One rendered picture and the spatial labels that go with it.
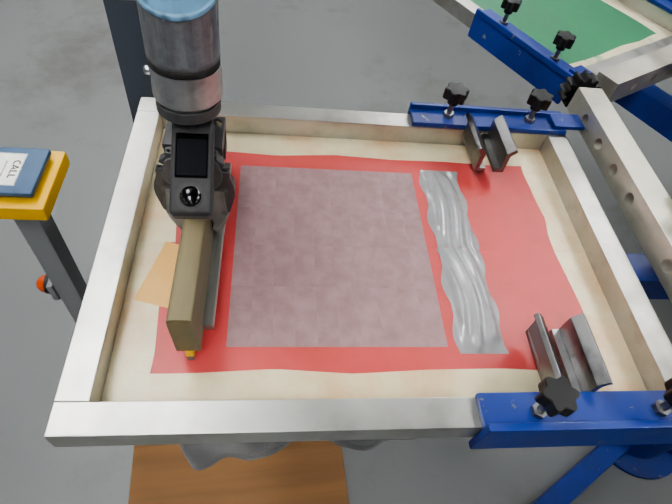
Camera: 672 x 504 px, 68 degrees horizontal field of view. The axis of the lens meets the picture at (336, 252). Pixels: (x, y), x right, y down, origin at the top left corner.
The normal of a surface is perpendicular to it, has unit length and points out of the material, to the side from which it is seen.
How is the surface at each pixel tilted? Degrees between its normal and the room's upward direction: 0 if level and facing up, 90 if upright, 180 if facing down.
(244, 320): 0
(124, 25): 90
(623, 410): 0
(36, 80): 0
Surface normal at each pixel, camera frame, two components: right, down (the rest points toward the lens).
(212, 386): 0.12, -0.60
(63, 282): 0.06, 0.80
